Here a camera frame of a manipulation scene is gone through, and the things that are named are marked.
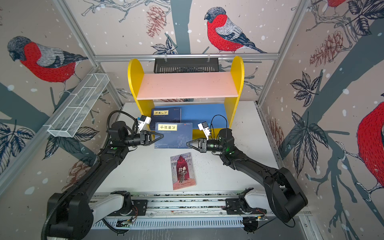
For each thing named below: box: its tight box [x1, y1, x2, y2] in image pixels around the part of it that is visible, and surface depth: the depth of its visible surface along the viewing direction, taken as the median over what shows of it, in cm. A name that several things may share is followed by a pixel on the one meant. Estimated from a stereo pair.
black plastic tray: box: [153, 57, 219, 74], surface depth 96 cm
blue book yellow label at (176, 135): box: [154, 122, 193, 149], surface depth 73 cm
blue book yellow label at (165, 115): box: [150, 107, 182, 130], surface depth 92 cm
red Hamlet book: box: [170, 152, 197, 190], surface depth 87 cm
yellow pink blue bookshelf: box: [127, 55, 245, 141], surface depth 76 cm
